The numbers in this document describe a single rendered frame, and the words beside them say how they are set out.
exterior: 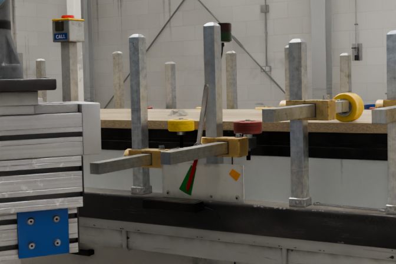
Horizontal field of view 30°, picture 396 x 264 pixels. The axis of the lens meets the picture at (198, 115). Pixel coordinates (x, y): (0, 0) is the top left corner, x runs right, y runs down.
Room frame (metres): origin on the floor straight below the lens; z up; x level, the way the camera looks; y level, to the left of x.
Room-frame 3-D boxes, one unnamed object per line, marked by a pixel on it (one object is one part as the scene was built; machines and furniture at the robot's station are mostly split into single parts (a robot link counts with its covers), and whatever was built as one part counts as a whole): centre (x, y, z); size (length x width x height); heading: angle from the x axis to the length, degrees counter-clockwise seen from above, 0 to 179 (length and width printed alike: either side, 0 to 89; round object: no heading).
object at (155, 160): (2.12, 0.15, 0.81); 0.13 x 0.06 x 0.05; 58
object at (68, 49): (2.27, 0.39, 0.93); 0.05 x 0.04 x 0.45; 58
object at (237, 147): (1.99, -0.06, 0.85); 0.13 x 0.06 x 0.05; 58
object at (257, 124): (2.08, -0.14, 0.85); 0.08 x 0.08 x 0.11
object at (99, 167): (2.08, 0.16, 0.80); 0.43 x 0.03 x 0.04; 148
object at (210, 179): (2.00, 0.00, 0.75); 0.26 x 0.01 x 0.10; 58
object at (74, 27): (2.27, 0.39, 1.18); 0.07 x 0.07 x 0.08; 58
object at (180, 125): (2.25, 0.05, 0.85); 0.08 x 0.08 x 0.11
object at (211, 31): (2.00, -0.04, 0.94); 0.03 x 0.03 x 0.48; 58
